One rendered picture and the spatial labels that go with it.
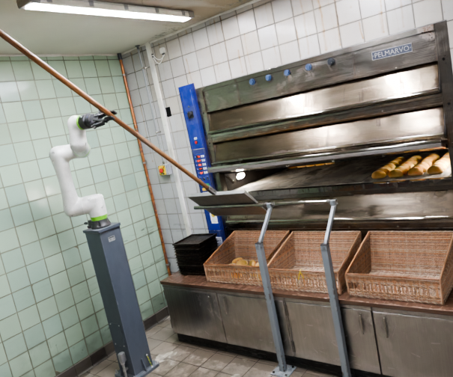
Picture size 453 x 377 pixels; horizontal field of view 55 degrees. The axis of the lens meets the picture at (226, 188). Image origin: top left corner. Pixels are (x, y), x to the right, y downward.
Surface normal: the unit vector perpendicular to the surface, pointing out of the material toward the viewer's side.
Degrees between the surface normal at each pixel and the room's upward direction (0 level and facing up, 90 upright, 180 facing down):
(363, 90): 70
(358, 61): 92
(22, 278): 90
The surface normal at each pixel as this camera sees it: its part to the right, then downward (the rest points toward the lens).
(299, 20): -0.59, 0.24
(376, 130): -0.62, -0.11
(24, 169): 0.78, -0.06
